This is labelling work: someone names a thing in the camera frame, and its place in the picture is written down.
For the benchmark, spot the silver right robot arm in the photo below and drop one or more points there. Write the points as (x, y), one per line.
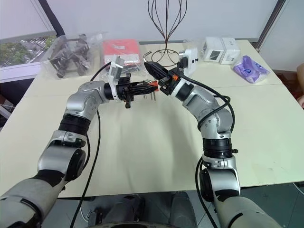
(206, 104)

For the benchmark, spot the red hex key holder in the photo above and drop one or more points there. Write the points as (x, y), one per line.
(154, 83)

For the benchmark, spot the purple tissue pack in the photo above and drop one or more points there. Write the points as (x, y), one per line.
(251, 70)

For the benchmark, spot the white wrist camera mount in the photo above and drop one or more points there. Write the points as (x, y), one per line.
(116, 67)
(191, 57)

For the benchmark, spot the silver hex key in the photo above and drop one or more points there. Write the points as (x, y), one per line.
(145, 57)

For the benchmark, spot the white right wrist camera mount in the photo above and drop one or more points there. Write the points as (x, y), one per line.
(191, 57)

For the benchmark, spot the dark rounded shape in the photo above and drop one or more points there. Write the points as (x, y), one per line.
(183, 209)

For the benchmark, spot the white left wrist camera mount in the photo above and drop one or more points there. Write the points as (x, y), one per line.
(116, 67)

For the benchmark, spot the clear bag of black parts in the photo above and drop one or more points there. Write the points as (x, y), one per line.
(67, 57)

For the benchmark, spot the plain white box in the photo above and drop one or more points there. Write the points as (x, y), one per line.
(230, 51)

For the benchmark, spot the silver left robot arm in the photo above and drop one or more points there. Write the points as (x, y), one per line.
(80, 99)

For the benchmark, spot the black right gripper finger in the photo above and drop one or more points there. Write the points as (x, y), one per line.
(155, 73)
(158, 67)

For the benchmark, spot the white box with dark window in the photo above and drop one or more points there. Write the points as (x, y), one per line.
(213, 50)

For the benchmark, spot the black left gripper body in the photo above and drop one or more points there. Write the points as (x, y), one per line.
(124, 89)

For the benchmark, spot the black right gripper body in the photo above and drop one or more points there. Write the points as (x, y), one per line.
(169, 83)

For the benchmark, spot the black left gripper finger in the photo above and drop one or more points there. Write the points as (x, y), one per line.
(145, 84)
(145, 89)

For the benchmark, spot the red flat package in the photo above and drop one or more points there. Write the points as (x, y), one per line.
(121, 48)

